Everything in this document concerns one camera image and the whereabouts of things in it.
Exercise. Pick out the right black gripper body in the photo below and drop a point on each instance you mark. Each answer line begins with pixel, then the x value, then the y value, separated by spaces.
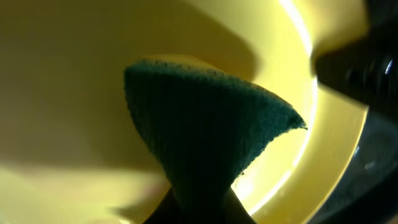
pixel 365 69

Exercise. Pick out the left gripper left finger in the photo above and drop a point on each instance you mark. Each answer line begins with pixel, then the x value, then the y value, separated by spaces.
pixel 167 212

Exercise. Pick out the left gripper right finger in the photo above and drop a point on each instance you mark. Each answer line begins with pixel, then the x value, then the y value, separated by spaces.
pixel 234 212

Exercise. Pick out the green yellow sponge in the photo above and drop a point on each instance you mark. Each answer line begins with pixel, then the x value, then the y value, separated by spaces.
pixel 204 126

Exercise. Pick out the yellow plate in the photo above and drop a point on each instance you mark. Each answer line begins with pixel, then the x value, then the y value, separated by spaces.
pixel 69 150

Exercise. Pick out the round black tray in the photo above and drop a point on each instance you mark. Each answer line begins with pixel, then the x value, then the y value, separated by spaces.
pixel 367 192

